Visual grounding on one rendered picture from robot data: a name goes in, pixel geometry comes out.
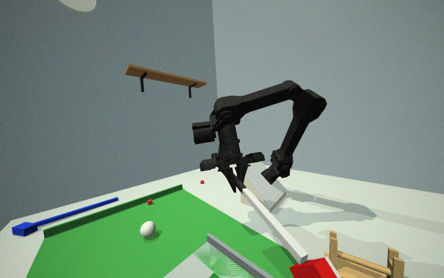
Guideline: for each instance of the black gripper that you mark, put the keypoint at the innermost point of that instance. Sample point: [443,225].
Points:
[230,150]

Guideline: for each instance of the white ball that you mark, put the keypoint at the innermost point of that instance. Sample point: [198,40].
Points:
[147,229]

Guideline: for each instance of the green putting mat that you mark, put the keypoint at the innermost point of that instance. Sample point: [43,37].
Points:
[112,246]

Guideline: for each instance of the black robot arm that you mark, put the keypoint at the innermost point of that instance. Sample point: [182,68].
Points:
[228,111]

